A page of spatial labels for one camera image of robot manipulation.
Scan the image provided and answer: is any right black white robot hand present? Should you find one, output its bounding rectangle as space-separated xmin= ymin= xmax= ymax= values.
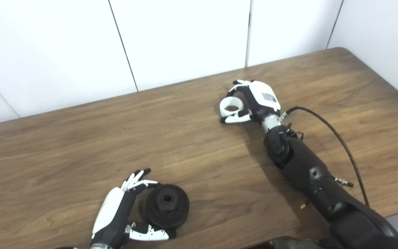
xmin=220 ymin=80 xmax=282 ymax=124

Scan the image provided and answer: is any white plastic ring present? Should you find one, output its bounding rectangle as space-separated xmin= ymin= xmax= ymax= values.
xmin=219 ymin=97 xmax=245 ymax=118

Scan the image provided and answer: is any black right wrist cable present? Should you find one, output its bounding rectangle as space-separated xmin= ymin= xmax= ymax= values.
xmin=279 ymin=107 xmax=370 ymax=208

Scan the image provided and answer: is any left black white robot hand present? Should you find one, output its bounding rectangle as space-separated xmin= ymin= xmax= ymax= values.
xmin=91 ymin=168 xmax=177 ymax=248

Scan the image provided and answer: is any round black plastic part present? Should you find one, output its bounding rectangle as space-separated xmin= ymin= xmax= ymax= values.
xmin=145 ymin=184 xmax=190 ymax=229

